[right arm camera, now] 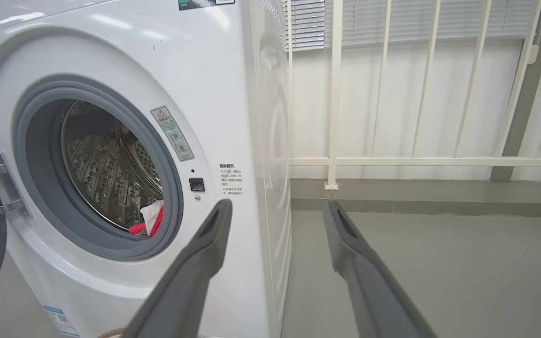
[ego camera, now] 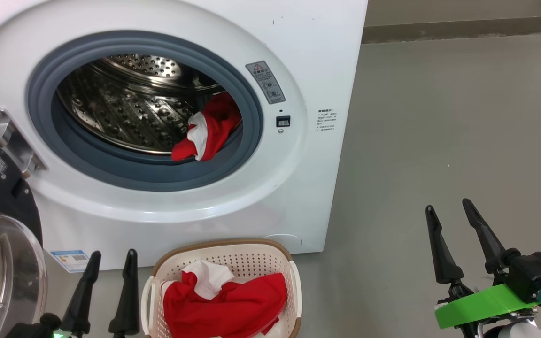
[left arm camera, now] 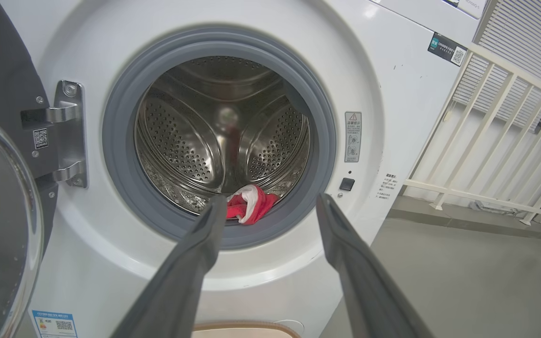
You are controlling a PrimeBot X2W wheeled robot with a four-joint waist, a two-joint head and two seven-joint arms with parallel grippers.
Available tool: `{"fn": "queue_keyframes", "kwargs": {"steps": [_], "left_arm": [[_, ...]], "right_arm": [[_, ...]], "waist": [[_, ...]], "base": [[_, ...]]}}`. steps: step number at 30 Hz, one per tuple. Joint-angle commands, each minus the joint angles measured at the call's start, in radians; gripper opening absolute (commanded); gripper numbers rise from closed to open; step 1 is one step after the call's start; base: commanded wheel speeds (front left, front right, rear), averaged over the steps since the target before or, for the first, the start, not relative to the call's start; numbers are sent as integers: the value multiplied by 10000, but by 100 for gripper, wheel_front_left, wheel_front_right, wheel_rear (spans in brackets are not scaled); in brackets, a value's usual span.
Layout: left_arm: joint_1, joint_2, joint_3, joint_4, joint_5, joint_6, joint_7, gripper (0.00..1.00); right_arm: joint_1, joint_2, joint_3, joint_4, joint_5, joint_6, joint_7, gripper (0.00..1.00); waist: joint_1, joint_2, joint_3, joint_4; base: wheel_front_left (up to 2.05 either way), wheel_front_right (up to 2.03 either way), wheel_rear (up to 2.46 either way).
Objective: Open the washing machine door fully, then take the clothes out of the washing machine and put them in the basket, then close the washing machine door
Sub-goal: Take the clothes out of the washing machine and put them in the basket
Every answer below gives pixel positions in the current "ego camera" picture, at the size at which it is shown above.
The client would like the small printed text sticker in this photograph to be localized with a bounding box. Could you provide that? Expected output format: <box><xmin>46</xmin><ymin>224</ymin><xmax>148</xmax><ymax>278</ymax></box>
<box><xmin>317</xmin><ymin>109</ymin><xmax>337</xmax><ymax>132</ymax></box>

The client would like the stainless steel washer drum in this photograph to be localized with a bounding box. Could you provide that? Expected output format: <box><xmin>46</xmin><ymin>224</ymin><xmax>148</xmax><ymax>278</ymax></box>
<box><xmin>57</xmin><ymin>54</ymin><xmax>243</xmax><ymax>155</ymax></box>

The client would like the grey warning sticker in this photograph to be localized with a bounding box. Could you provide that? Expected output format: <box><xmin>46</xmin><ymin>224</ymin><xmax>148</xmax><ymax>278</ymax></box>
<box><xmin>245</xmin><ymin>61</ymin><xmax>286</xmax><ymax>105</ymax></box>

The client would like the white front-load washing machine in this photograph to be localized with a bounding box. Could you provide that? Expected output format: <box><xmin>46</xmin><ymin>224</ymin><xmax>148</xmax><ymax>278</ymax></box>
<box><xmin>0</xmin><ymin>0</ymin><xmax>369</xmax><ymax>272</ymax></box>

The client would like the cream perforated laundry basket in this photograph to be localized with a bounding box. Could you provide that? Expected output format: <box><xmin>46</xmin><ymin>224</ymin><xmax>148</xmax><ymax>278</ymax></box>
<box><xmin>140</xmin><ymin>238</ymin><xmax>303</xmax><ymax>338</ymax></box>

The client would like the red and white garment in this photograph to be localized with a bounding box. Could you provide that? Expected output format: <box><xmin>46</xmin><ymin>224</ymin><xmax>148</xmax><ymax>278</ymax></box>
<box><xmin>162</xmin><ymin>260</ymin><xmax>288</xmax><ymax>338</ymax></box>
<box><xmin>171</xmin><ymin>92</ymin><xmax>242</xmax><ymax>162</ymax></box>

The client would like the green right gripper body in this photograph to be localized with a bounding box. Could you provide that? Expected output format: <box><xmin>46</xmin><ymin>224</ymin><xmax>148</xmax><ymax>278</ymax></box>
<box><xmin>435</xmin><ymin>283</ymin><xmax>541</xmax><ymax>329</ymax></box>

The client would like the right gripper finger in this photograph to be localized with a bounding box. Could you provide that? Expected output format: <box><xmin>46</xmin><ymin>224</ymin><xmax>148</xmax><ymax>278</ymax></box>
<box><xmin>425</xmin><ymin>205</ymin><xmax>475</xmax><ymax>299</ymax></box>
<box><xmin>462</xmin><ymin>198</ymin><xmax>520</xmax><ymax>284</ymax></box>

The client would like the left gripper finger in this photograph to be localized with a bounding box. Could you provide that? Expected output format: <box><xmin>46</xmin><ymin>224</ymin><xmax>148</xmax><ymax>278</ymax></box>
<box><xmin>60</xmin><ymin>251</ymin><xmax>102</xmax><ymax>338</ymax></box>
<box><xmin>108</xmin><ymin>249</ymin><xmax>140</xmax><ymax>338</ymax></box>

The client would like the blue energy label sticker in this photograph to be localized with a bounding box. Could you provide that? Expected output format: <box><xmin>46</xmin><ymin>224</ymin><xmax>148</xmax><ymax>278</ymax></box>
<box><xmin>51</xmin><ymin>250</ymin><xmax>90</xmax><ymax>273</ymax></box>

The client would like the metal door hinge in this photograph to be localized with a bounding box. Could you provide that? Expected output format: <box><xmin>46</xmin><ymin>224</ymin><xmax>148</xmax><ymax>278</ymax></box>
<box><xmin>0</xmin><ymin>108</ymin><xmax>48</xmax><ymax>179</ymax></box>

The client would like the grey rubber door gasket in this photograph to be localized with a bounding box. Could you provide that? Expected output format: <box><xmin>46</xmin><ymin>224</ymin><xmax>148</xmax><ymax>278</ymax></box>
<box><xmin>26</xmin><ymin>31</ymin><xmax>264</xmax><ymax>192</ymax></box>

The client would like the round white service flap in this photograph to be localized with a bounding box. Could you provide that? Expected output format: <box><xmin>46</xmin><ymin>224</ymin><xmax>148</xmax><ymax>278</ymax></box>
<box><xmin>261</xmin><ymin>233</ymin><xmax>303</xmax><ymax>249</ymax></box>

